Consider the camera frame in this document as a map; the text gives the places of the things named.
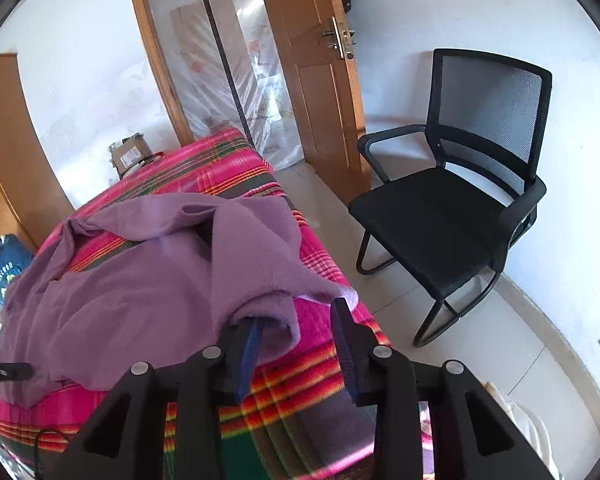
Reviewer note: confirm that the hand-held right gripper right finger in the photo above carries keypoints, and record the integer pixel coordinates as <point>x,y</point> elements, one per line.
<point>342,345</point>

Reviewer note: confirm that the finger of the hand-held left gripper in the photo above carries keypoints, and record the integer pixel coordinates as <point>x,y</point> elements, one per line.
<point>5,371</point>

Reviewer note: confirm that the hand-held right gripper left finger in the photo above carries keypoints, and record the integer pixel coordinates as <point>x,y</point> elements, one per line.
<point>250,355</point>

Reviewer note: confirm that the purple fleece pants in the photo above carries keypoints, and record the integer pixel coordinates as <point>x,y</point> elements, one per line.
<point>155,290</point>

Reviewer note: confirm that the blue printed tote bag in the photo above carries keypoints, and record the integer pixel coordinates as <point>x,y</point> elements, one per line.
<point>7,272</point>

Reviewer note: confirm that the black mesh office chair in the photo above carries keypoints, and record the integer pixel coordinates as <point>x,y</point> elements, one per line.
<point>430,220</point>

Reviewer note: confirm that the pink plaid bed sheet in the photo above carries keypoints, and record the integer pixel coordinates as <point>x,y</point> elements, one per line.
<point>220,170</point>

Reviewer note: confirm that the white cloth bundle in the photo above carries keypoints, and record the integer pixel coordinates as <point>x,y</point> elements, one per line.
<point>527,425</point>

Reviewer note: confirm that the wooden wardrobe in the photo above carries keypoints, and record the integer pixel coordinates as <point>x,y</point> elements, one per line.
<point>5,150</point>

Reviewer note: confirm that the cardboard box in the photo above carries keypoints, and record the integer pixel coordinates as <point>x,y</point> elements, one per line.
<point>130,155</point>

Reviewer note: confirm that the wooden door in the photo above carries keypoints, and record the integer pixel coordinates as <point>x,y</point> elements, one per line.
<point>320,100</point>

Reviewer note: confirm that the translucent printed door curtain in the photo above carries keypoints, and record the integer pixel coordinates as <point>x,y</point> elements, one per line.
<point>210,70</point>

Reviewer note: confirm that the wooden door frame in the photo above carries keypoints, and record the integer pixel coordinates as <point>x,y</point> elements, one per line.
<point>150,60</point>

